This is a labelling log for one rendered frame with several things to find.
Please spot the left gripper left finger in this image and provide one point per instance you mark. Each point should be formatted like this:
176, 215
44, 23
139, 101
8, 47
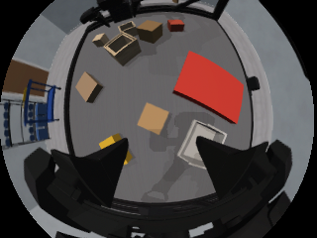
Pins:
100, 171

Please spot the flat red board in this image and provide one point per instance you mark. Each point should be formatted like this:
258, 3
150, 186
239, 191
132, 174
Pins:
210, 86

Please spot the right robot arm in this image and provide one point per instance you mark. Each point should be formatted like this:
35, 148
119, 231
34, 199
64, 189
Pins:
107, 4

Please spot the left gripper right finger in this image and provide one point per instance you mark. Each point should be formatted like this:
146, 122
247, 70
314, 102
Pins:
226, 165

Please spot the yellow block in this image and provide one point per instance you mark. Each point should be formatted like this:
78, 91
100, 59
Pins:
113, 139

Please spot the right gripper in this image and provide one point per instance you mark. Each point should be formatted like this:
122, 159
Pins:
95, 15

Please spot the small red block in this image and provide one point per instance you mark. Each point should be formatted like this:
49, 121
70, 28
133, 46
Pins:
175, 25

